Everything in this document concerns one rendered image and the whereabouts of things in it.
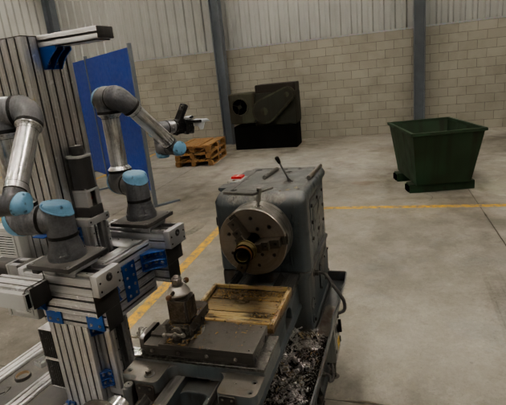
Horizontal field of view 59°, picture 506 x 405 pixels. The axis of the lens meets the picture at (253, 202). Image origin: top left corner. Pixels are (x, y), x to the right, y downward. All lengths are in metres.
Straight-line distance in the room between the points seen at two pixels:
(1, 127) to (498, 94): 11.12
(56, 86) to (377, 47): 10.10
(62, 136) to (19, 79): 0.27
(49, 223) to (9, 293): 0.32
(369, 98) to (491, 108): 2.78
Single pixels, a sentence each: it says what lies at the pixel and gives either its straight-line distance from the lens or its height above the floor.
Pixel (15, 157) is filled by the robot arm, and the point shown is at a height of 1.60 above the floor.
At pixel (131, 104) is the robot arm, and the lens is 2.22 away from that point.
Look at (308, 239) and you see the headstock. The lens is 2.12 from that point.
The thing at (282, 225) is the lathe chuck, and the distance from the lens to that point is 1.95.
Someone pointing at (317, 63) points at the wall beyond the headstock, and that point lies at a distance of 11.81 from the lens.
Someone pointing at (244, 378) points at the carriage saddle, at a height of 0.90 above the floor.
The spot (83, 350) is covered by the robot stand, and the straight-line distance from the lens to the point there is 2.42.
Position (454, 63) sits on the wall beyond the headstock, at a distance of 11.83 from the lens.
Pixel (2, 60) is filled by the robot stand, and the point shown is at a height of 1.95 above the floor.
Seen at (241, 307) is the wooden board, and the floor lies 0.88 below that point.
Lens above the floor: 1.80
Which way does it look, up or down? 16 degrees down
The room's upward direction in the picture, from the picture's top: 6 degrees counter-clockwise
